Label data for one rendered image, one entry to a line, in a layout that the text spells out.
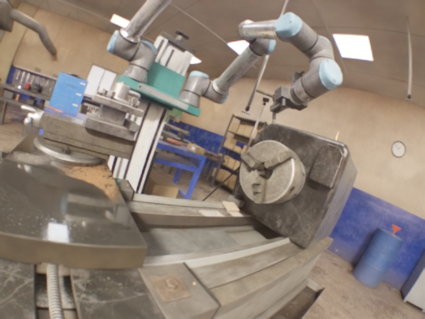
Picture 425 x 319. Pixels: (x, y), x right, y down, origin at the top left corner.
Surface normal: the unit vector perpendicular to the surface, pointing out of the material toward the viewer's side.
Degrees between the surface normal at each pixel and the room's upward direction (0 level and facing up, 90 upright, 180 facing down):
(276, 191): 90
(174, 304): 0
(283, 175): 90
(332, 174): 90
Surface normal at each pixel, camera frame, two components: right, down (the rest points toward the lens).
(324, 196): -0.71, -0.22
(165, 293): 0.37, -0.93
